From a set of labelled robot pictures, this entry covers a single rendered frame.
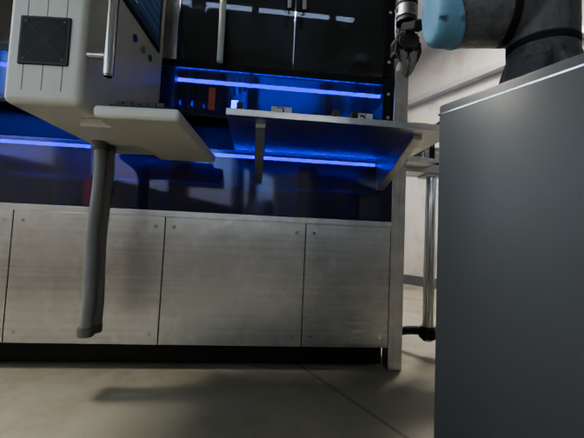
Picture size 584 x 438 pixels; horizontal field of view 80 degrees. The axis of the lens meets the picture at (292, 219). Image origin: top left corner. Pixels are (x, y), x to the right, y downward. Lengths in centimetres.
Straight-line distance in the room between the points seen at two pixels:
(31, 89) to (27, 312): 88
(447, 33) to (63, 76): 84
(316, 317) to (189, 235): 60
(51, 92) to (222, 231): 72
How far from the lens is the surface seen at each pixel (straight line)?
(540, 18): 82
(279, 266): 140
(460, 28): 78
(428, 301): 175
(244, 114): 106
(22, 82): 107
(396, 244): 151
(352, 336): 150
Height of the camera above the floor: 51
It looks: 3 degrees up
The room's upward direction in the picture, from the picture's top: 2 degrees clockwise
